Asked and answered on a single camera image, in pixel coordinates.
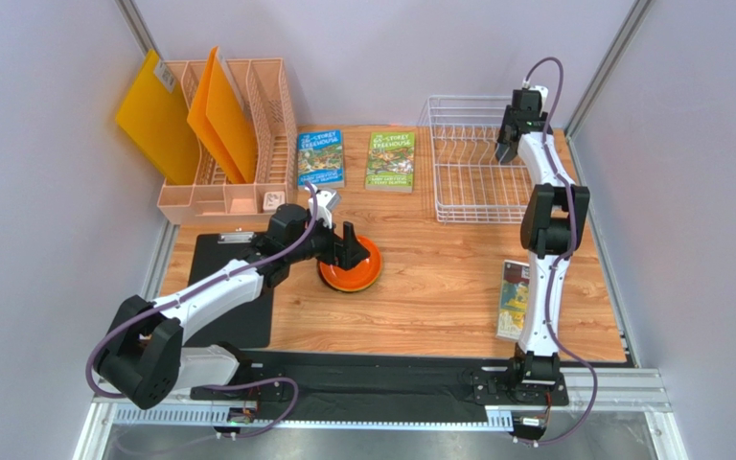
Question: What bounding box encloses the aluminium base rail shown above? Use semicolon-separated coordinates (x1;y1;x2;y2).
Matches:
74;368;686;459

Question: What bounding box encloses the blue treehouse book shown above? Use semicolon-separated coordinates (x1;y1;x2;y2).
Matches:
297;129;345;190

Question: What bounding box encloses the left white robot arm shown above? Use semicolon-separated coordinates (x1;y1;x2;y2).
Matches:
85;204;372;409

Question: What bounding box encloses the yellow illustrated book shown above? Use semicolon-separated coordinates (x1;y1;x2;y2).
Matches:
496;260;529;341

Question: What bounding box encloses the pink plastic file organizer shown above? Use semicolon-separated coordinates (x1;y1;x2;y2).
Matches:
157;58;298;227

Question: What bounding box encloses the dark brown plate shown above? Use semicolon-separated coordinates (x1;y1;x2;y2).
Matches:
494;142;518;165

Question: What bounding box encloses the green treehouse book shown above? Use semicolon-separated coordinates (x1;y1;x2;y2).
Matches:
364;131;416;193

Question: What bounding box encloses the orange folder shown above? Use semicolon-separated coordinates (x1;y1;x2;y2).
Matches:
187;46;258;184

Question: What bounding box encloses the black base mat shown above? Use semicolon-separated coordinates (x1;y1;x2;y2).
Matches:
190;351;569;423

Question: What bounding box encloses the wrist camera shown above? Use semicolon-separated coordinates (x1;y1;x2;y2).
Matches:
521;80;549;105
308;189;341;230

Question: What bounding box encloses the yellow folder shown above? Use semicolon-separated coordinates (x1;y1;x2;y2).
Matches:
115;50;199;186

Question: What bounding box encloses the green plate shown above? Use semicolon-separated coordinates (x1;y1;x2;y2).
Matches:
327;285;371;293

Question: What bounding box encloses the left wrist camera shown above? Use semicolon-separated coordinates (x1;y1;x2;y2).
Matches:
308;189;341;230

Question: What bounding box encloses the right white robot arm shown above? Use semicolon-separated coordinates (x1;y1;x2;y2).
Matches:
495;83;590;403

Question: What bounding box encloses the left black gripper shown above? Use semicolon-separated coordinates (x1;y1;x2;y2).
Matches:
287;209;370;271

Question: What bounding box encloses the black clipboard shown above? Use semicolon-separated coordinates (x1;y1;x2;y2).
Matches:
186;234;274;350

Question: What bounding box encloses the orange plate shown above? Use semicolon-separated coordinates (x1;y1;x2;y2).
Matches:
316;236;383;288

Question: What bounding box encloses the white wire dish rack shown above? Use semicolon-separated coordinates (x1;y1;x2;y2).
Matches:
420;95;533;225

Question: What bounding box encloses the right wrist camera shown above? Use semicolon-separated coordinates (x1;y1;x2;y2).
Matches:
521;80;549;105

